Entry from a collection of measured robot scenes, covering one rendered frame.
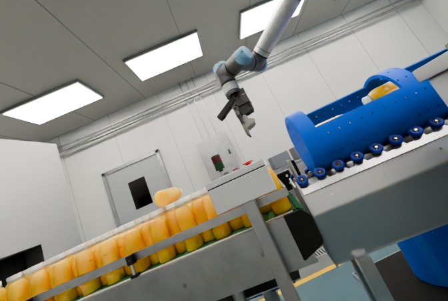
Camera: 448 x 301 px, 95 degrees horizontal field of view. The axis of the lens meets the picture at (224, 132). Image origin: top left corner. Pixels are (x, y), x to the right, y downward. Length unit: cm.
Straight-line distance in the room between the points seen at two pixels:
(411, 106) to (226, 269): 88
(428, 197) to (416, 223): 10
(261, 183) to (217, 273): 37
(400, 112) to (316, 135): 31
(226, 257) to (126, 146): 416
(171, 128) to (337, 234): 394
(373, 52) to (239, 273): 547
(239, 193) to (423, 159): 67
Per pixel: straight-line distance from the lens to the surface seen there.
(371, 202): 94
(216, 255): 84
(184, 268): 89
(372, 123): 94
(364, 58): 567
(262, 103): 450
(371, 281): 105
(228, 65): 93
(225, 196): 66
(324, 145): 88
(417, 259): 167
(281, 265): 74
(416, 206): 103
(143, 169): 453
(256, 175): 64
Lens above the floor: 109
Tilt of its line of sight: 12 degrees up
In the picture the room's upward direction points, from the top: 24 degrees counter-clockwise
